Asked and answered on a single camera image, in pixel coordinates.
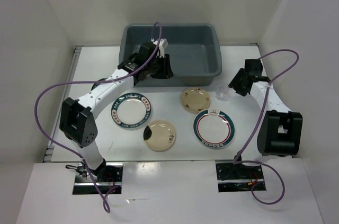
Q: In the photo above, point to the white plate green red rim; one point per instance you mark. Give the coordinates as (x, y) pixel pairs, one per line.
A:
(213, 128)

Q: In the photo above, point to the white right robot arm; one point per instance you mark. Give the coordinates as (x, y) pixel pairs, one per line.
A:
(278, 129)

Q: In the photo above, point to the clear plastic cup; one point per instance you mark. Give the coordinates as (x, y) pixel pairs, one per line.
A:
(222, 92)

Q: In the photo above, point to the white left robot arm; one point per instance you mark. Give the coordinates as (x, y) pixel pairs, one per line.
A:
(78, 116)

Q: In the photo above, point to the blue floral small plate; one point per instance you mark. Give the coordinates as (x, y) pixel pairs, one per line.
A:
(95, 85)

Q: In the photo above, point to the beige plate dark spot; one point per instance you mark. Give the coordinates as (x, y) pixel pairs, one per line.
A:
(159, 135)

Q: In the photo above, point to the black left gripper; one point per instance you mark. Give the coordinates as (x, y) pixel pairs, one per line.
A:
(166, 72)

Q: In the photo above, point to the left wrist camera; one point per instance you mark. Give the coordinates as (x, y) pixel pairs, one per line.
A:
(162, 44)

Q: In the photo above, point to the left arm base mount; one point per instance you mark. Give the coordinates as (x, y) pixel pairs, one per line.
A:
(108, 181)

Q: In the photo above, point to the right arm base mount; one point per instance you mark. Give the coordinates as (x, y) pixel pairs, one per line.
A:
(239, 178)

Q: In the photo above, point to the beige plate black characters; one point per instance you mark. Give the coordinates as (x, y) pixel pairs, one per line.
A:
(195, 99)

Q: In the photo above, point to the white plate green text rim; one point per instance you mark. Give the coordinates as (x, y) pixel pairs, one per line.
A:
(131, 110)

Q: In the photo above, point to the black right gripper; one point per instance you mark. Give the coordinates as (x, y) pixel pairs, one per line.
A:
(234, 82)

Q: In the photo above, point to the grey plastic bin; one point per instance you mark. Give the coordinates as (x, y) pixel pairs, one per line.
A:
(194, 54)

